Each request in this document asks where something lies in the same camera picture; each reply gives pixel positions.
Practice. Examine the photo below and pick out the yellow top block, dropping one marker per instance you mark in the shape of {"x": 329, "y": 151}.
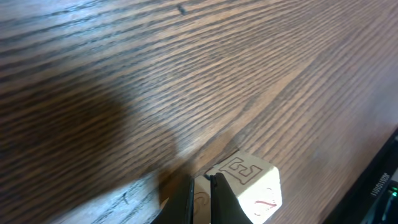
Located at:
{"x": 254, "y": 181}

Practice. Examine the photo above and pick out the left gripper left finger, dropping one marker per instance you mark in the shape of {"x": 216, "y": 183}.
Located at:
{"x": 179, "y": 207}

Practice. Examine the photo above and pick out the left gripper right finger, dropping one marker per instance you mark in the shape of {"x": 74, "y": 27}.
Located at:
{"x": 225, "y": 207}

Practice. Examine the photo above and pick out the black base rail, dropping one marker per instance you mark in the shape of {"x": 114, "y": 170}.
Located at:
{"x": 372, "y": 199}

